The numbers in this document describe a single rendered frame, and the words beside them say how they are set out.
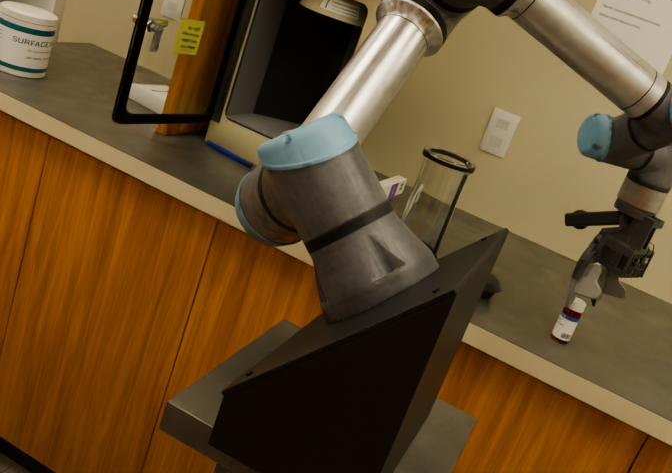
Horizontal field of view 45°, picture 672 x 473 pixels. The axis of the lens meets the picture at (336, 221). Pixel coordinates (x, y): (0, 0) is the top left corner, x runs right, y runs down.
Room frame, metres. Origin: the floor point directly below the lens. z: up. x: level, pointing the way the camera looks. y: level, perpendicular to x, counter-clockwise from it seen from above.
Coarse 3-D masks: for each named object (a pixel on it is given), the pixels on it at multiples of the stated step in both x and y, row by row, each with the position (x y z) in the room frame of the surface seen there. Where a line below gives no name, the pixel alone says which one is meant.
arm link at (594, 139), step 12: (588, 120) 1.37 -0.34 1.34; (600, 120) 1.35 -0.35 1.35; (612, 120) 1.35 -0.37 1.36; (624, 120) 1.32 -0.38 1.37; (588, 132) 1.36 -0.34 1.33; (600, 132) 1.33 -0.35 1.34; (612, 132) 1.34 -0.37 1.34; (624, 132) 1.31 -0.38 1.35; (588, 144) 1.35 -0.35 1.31; (600, 144) 1.33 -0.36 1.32; (612, 144) 1.33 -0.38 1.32; (624, 144) 1.32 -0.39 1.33; (588, 156) 1.35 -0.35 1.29; (600, 156) 1.34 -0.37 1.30; (612, 156) 1.34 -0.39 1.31; (624, 156) 1.33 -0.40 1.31; (636, 156) 1.33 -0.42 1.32; (648, 156) 1.36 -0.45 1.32; (636, 168) 1.37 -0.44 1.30
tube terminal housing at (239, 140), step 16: (256, 0) 1.88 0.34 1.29; (368, 0) 1.80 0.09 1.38; (368, 16) 1.80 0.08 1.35; (368, 32) 1.79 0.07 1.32; (224, 112) 1.88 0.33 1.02; (208, 128) 1.88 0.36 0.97; (224, 128) 1.87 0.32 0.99; (240, 128) 1.86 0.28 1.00; (224, 144) 1.87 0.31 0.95; (240, 144) 1.86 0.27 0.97; (256, 144) 1.84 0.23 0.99; (256, 160) 1.84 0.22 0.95
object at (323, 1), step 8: (304, 0) 1.89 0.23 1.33; (312, 0) 1.87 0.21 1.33; (320, 0) 1.86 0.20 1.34; (328, 0) 1.85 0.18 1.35; (336, 0) 1.85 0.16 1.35; (344, 0) 1.86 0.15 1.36; (352, 0) 1.86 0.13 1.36; (312, 8) 1.85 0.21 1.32; (320, 8) 1.85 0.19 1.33; (328, 8) 1.84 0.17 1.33; (336, 8) 1.85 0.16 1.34; (344, 8) 1.85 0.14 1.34; (352, 8) 1.86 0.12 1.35; (360, 8) 1.87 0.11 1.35; (328, 16) 1.84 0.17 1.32; (336, 16) 1.84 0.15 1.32; (344, 16) 1.85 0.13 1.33; (352, 16) 1.85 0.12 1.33; (360, 16) 1.87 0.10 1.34; (352, 24) 1.85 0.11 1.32; (360, 24) 1.87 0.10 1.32
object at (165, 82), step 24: (168, 0) 1.65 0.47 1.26; (192, 0) 1.71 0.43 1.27; (216, 0) 1.78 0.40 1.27; (168, 24) 1.67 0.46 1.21; (192, 24) 1.73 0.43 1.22; (216, 24) 1.80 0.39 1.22; (144, 48) 1.62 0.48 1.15; (168, 48) 1.68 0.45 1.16; (192, 48) 1.75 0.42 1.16; (216, 48) 1.82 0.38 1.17; (144, 72) 1.64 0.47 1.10; (168, 72) 1.70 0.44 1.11; (192, 72) 1.77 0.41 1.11; (216, 72) 1.84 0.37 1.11; (144, 96) 1.66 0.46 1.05; (168, 96) 1.72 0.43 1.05; (192, 96) 1.79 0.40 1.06
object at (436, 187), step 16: (448, 160) 1.54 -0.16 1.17; (464, 160) 1.61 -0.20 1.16; (432, 176) 1.55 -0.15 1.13; (448, 176) 1.54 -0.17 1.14; (416, 192) 1.56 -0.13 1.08; (432, 192) 1.54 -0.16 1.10; (448, 192) 1.54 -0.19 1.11; (416, 208) 1.55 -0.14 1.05; (432, 208) 1.54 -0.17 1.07; (448, 208) 1.55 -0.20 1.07; (416, 224) 1.54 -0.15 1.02; (432, 224) 1.54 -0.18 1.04; (432, 240) 1.55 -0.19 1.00
